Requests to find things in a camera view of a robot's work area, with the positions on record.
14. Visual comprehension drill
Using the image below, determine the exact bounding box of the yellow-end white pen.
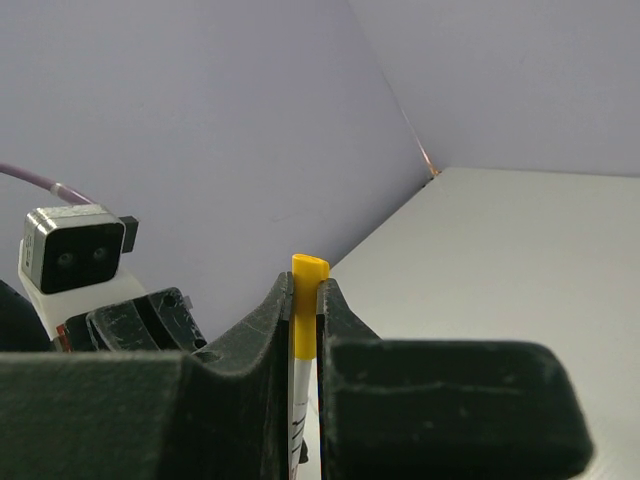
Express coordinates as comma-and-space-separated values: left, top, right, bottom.
290, 358, 313, 479

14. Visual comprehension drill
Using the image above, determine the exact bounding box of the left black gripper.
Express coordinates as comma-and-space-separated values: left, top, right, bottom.
1, 282, 206, 353

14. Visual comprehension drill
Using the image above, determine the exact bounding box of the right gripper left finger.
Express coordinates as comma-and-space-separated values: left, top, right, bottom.
1, 273, 293, 479

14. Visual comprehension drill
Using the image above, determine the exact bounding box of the yellow pen cap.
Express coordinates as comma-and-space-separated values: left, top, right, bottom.
292, 253, 330, 361

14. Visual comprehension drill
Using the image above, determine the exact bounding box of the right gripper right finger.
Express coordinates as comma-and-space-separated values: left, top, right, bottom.
317, 280, 594, 479

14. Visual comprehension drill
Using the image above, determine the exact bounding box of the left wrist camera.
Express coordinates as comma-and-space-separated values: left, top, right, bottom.
19, 204, 139, 295

